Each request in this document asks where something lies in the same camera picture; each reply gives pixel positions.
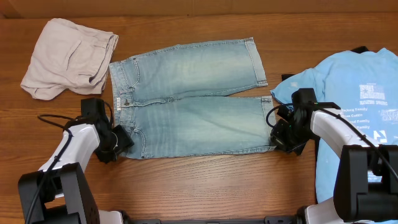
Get light blue denim shorts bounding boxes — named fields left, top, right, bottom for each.
left=109, top=38, right=275, bottom=159

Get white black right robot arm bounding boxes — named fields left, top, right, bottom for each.
left=270, top=88, right=397, bottom=224

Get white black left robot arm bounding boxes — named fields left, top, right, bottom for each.
left=18, top=98, right=134, bottom=223

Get light blue printed t-shirt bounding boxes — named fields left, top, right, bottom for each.
left=272, top=49, right=397, bottom=204

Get folded beige shorts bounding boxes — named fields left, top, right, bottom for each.
left=21, top=18, right=119, bottom=100

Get black garment under t-shirt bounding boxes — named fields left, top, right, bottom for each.
left=281, top=46, right=369, bottom=81

